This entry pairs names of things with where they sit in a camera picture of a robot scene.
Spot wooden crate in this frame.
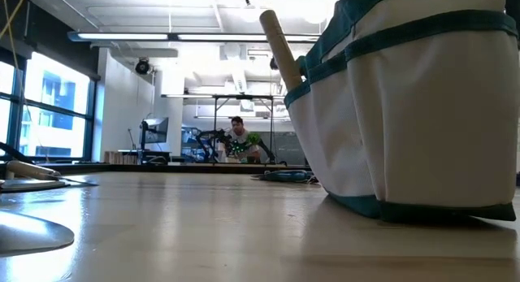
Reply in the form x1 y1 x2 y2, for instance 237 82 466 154
104 150 141 165

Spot cream gardening bag green trim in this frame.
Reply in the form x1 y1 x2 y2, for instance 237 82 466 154
283 0 520 223

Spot wooden handled steel trowel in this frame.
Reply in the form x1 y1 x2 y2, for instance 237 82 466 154
6 159 98 188

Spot black background rig frame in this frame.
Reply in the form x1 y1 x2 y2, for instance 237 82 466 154
211 93 275 165

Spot person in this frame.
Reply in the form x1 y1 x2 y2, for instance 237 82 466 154
221 115 261 164

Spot computer monitor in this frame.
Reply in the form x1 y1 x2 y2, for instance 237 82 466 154
140 116 170 147

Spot yellow hanging cable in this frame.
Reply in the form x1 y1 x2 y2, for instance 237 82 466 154
0 0 46 161

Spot long ceiling light strip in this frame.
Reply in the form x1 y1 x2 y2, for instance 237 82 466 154
67 31 322 44

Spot dark green handled garden shears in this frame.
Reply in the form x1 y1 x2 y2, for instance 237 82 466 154
0 178 72 193

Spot wooden handled garden tool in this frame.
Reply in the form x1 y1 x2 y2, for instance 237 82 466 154
258 9 304 93

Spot grey metal base plate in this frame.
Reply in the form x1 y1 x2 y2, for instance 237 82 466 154
0 210 76 258

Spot teal handled pruner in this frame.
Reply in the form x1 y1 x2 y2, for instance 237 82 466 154
251 169 320 184

